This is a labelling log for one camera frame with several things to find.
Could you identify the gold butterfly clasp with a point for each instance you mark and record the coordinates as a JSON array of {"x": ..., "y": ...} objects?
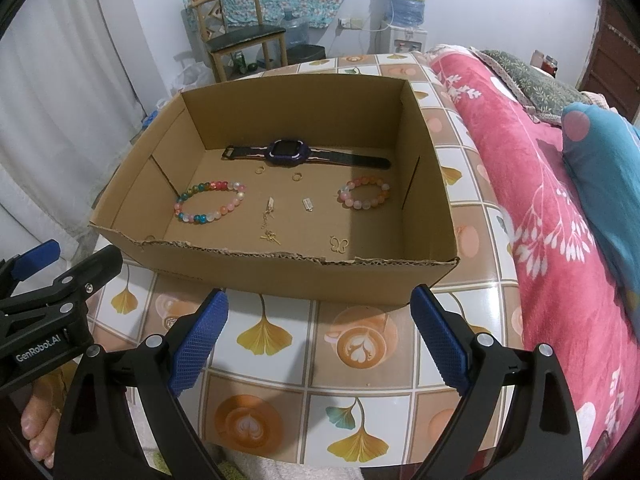
[{"x": 339, "y": 244}]

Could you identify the leaf-patterned table cover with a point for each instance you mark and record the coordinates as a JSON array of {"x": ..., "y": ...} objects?
[{"x": 310, "y": 355}]

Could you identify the person's left hand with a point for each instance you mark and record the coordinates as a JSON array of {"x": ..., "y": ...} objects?
[{"x": 42, "y": 420}]

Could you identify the white wall socket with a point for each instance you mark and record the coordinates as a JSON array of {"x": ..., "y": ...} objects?
[{"x": 350, "y": 22}]

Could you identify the small silver charm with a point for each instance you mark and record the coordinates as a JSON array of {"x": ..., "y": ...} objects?
[{"x": 307, "y": 205}]

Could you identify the green patterned pillow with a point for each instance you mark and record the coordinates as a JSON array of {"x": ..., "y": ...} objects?
[{"x": 530, "y": 80}]

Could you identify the teal pillow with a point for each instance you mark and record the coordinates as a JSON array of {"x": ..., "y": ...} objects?
[{"x": 605, "y": 175}]

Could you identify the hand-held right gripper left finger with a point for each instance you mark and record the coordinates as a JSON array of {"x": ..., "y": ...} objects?
[{"x": 197, "y": 347}]

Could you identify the white plastic bag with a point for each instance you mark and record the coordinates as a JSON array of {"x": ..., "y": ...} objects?
[{"x": 192, "y": 76}]

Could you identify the wooden chair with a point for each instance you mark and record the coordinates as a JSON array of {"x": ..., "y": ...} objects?
[{"x": 245, "y": 35}]

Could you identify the dark blue smart watch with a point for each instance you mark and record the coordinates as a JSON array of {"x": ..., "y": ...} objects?
[{"x": 290, "y": 152}]

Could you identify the black waste bin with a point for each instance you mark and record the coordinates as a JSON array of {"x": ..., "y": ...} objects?
[{"x": 306, "y": 54}]

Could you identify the white curtain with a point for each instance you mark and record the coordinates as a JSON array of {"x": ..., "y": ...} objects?
[{"x": 60, "y": 135}]

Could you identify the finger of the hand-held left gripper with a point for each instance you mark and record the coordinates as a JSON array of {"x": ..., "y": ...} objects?
[
  {"x": 32, "y": 260},
  {"x": 97, "y": 270}
]

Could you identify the pink floral blanket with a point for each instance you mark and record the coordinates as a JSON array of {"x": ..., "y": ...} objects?
[{"x": 550, "y": 260}]

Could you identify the white fleece garment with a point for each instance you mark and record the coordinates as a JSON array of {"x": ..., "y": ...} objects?
[{"x": 260, "y": 467}]

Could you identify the brown wooden door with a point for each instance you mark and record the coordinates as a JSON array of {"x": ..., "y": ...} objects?
[{"x": 612, "y": 55}]

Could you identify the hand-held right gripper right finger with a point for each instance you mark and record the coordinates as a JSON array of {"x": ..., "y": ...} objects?
[{"x": 442, "y": 345}]

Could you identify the blue water bottle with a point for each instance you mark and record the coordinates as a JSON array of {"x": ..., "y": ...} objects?
[{"x": 409, "y": 0}]

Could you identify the brown cardboard box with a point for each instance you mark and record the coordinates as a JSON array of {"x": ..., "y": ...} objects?
[{"x": 300, "y": 270}]

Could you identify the blue water jug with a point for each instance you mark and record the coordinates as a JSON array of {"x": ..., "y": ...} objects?
[{"x": 296, "y": 29}]

